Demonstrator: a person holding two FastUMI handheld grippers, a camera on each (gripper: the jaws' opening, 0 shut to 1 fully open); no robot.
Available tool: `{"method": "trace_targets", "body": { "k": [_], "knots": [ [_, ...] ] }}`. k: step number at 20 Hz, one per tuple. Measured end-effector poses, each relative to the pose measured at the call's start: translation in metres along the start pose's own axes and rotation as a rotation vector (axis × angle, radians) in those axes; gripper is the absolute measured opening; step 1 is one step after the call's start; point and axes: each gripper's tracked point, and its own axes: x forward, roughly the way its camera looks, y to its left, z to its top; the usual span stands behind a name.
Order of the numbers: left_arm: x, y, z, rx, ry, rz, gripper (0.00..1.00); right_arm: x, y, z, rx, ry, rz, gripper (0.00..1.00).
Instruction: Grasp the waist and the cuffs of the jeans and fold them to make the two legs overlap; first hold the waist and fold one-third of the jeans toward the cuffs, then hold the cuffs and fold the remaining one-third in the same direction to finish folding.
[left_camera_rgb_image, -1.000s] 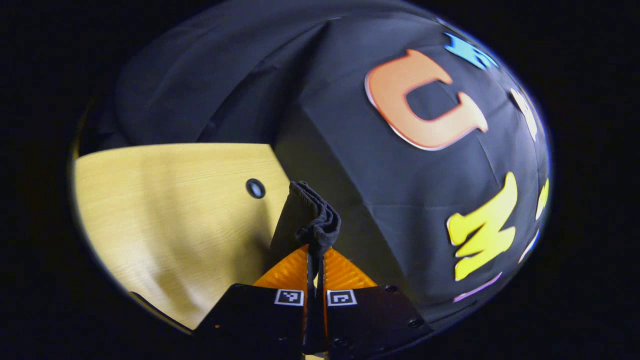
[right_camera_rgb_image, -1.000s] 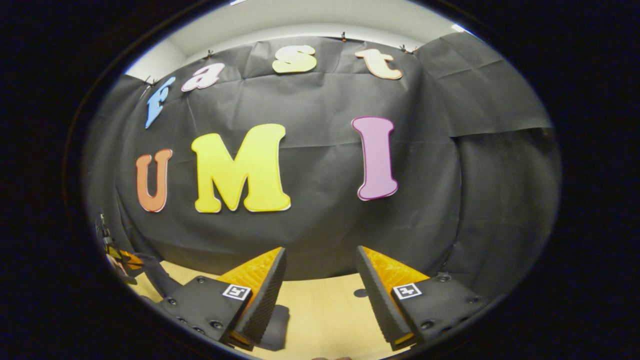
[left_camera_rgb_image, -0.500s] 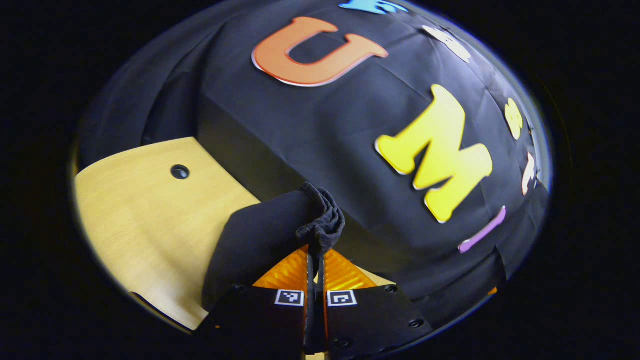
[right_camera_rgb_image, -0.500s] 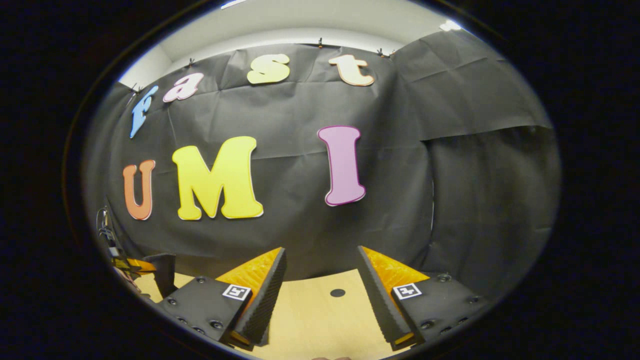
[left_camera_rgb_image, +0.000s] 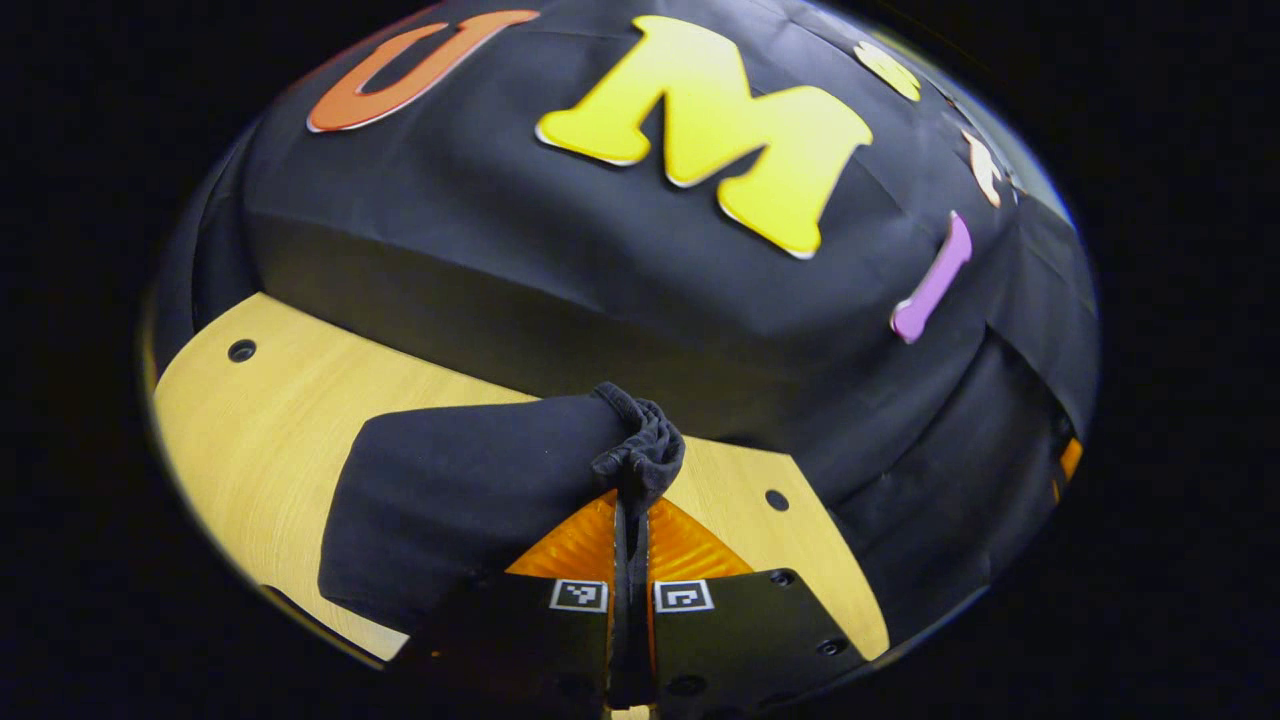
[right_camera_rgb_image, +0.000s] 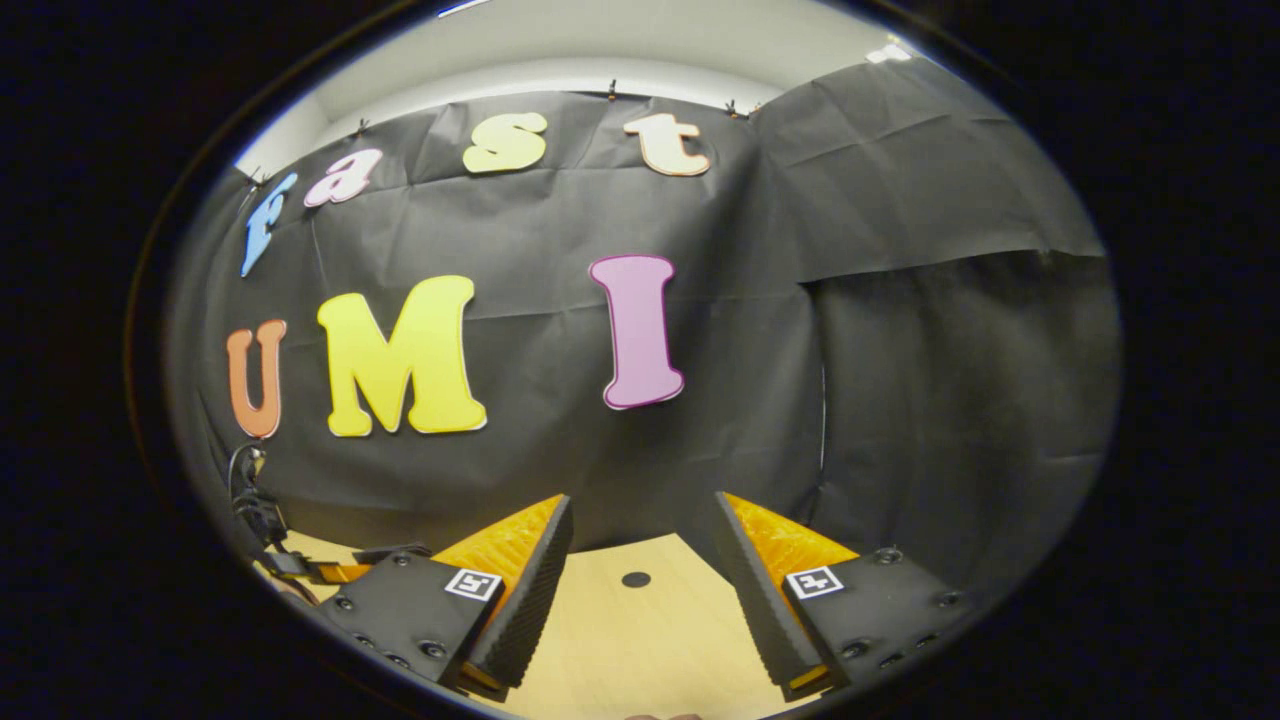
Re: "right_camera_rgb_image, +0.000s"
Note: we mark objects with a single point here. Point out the ceiling light strip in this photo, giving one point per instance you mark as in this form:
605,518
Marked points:
888,52

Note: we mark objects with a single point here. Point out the black round table grommet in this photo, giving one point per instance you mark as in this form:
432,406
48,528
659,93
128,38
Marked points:
636,579

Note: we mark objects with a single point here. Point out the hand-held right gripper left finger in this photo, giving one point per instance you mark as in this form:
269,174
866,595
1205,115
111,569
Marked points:
530,600

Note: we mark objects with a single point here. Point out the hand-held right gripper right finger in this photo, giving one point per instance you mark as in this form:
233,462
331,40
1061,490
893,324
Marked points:
762,600

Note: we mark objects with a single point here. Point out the black backdrop cloth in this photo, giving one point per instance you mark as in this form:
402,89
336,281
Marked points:
560,220

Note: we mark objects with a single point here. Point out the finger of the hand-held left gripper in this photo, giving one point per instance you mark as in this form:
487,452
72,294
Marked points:
345,572

